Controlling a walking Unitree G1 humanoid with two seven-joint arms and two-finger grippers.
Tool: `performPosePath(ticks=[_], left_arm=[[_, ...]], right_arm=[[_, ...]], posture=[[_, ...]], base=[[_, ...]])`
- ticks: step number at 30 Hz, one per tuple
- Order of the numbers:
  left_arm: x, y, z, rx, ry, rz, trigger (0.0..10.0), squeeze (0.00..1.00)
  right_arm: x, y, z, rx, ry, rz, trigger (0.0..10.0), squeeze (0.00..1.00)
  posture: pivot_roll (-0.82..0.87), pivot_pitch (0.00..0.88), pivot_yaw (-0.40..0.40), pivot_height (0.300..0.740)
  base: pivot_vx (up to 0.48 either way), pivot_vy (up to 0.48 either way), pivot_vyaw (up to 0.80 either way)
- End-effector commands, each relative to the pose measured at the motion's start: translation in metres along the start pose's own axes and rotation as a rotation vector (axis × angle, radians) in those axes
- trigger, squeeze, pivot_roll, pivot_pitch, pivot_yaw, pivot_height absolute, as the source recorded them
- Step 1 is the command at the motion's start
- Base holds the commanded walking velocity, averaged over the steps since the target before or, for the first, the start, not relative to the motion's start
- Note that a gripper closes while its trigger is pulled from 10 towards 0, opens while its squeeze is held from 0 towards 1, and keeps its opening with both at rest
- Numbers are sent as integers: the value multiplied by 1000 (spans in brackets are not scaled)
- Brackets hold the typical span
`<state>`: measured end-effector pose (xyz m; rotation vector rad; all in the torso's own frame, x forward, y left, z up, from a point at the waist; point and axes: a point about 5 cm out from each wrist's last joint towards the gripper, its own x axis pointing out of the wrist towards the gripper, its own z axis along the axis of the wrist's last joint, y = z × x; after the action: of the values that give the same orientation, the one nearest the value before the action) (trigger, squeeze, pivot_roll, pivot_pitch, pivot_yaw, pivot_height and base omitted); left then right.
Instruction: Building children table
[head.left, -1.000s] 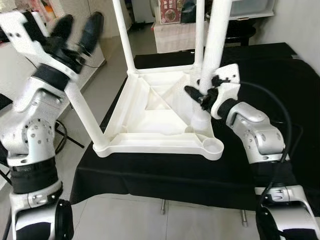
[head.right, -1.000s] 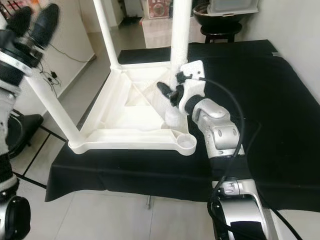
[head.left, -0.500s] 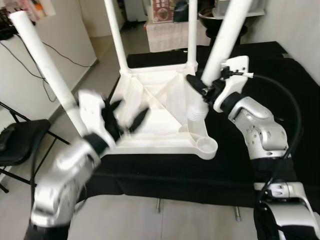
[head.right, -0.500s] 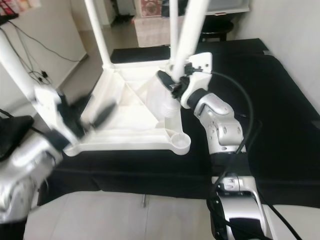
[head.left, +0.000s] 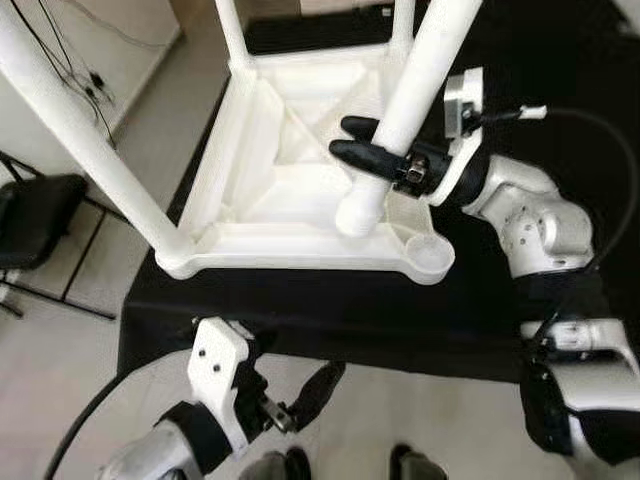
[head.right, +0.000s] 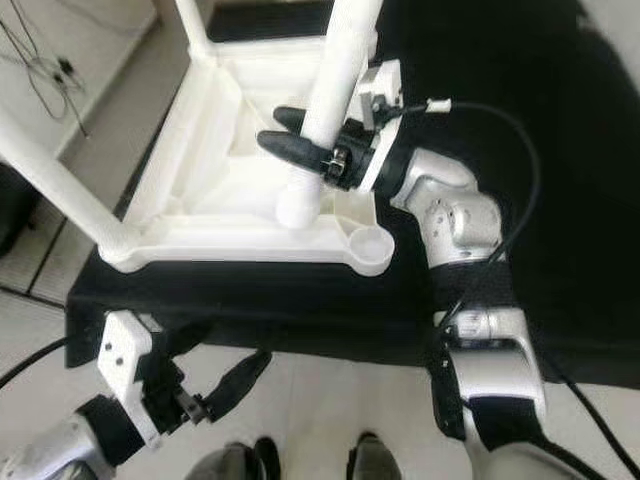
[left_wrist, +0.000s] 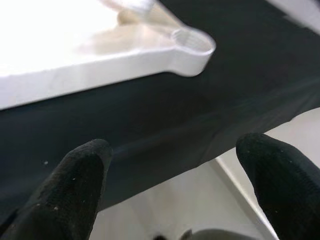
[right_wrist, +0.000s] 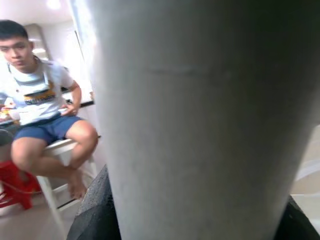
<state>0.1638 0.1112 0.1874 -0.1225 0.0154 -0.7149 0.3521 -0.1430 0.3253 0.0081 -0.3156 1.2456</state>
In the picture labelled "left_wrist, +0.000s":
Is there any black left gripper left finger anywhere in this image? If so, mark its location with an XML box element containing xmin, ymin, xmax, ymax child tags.
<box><xmin>0</xmin><ymin>138</ymin><xmax>114</xmax><ymax>240</ymax></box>

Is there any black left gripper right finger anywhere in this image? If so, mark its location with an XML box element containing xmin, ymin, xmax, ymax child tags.
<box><xmin>235</xmin><ymin>132</ymin><xmax>320</xmax><ymax>240</ymax></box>

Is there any white plastic table top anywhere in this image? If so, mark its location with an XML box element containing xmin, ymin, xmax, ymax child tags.
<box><xmin>0</xmin><ymin>0</ymin><xmax>217</xmax><ymax>111</ymax></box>

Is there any white plastic table leg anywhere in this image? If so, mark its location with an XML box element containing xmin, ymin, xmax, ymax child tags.
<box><xmin>99</xmin><ymin>0</ymin><xmax>163</xmax><ymax>27</ymax></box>

